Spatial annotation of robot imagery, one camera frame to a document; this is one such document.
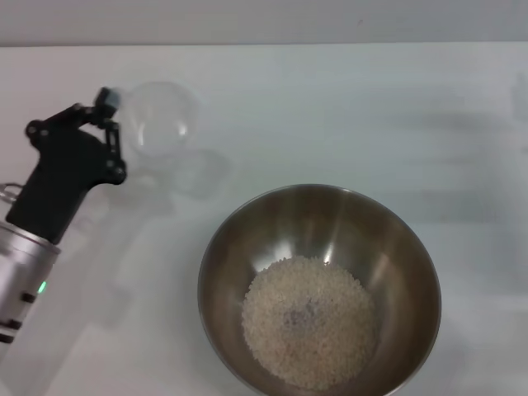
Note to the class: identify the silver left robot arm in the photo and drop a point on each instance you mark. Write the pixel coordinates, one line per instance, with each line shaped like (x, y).
(20, 272)

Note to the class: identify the stainless steel mixing bowl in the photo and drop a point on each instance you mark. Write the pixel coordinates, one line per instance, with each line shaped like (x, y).
(288, 222)

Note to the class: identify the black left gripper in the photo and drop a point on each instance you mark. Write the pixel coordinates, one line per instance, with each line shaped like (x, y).
(66, 177)

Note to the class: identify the clear plastic measuring cup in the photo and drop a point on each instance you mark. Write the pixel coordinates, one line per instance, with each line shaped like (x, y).
(161, 119)

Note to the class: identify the white rice grains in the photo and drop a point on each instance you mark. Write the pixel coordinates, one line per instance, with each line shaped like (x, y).
(309, 326)

